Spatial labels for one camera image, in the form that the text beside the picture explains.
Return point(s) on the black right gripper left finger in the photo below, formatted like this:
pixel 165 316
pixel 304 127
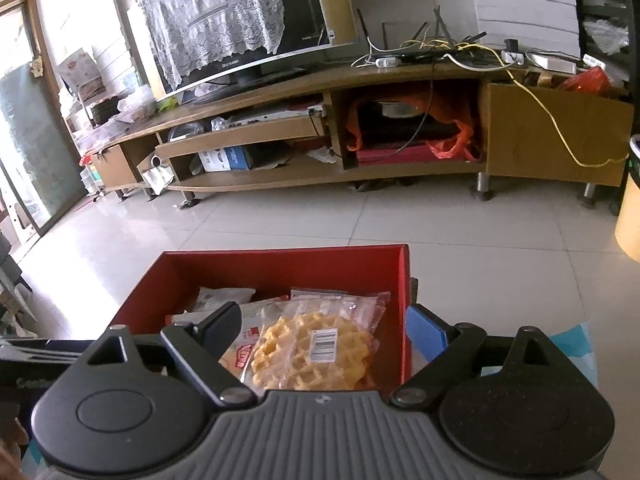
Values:
pixel 197 349

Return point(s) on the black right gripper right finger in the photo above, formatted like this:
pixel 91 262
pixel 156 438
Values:
pixel 448 350

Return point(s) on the waffle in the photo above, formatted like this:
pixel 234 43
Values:
pixel 316 341

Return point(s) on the person's left hand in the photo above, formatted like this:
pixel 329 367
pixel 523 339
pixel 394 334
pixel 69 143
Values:
pixel 10 453

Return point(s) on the red cardboard box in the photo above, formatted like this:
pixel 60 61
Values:
pixel 173 281

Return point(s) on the blue white checkered tablecloth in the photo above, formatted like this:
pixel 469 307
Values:
pixel 527 409

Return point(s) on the blue white appliance box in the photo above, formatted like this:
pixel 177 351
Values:
pixel 226 159

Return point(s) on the orange plastic bag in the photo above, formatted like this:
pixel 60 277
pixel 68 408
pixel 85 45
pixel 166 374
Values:
pixel 419 126

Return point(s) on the yellow trash bin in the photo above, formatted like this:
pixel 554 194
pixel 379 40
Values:
pixel 627 229

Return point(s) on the long wooden TV cabinet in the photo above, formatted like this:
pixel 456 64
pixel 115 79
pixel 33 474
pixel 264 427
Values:
pixel 529 124

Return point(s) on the white power strip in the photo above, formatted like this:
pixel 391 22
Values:
pixel 386 62

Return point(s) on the white lace TV cover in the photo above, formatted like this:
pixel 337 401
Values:
pixel 187 35

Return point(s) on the flat screen television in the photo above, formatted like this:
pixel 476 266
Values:
pixel 310 26

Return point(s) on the white security camera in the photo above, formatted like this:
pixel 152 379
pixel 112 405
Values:
pixel 155 161

